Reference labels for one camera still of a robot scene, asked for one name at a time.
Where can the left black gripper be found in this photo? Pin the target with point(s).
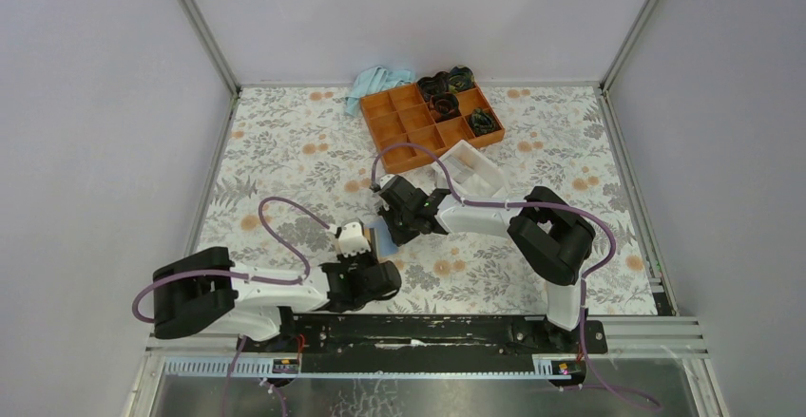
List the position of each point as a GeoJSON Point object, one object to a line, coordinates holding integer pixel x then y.
{"type": "Point", "coordinates": [345, 261]}

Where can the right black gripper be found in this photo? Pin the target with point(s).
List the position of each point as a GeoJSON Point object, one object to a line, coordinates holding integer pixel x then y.
{"type": "Point", "coordinates": [399, 237]}

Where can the beige card holder wallet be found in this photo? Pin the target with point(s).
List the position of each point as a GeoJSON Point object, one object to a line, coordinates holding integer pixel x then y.
{"type": "Point", "coordinates": [386, 246]}

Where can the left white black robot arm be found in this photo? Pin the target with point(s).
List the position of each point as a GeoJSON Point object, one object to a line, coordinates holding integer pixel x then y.
{"type": "Point", "coordinates": [209, 293]}

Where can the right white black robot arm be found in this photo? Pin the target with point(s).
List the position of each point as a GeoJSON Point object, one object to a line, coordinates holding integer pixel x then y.
{"type": "Point", "coordinates": [554, 241]}

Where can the white card box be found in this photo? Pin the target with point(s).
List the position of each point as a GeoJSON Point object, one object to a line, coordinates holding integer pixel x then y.
{"type": "Point", "coordinates": [473, 174]}

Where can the orange compartment tray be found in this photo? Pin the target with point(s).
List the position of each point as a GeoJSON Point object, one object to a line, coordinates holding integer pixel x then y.
{"type": "Point", "coordinates": [403, 130]}

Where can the dark rolled band middle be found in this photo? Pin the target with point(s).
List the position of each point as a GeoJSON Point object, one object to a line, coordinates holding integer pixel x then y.
{"type": "Point", "coordinates": [443, 107]}

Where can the dark rolled band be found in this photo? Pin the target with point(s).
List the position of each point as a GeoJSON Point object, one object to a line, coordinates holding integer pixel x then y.
{"type": "Point", "coordinates": [482, 122]}
{"type": "Point", "coordinates": [443, 107]}
{"type": "Point", "coordinates": [436, 84]}

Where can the dark rolled band right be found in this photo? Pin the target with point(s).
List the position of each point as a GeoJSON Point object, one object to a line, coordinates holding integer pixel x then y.
{"type": "Point", "coordinates": [482, 122]}

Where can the dark rolled band top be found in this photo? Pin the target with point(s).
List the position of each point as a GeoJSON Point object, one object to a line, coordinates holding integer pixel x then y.
{"type": "Point", "coordinates": [436, 84]}

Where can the light blue cloth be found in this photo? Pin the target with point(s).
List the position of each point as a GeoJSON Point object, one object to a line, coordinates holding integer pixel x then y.
{"type": "Point", "coordinates": [374, 80]}

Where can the dark rolled band corner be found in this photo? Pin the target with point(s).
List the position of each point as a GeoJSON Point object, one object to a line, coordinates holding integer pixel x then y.
{"type": "Point", "coordinates": [460, 79]}

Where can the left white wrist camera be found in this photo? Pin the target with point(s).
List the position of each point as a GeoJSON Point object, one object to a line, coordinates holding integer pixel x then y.
{"type": "Point", "coordinates": [351, 239]}

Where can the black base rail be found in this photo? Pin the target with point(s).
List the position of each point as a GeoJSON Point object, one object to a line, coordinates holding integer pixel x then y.
{"type": "Point", "coordinates": [423, 344]}

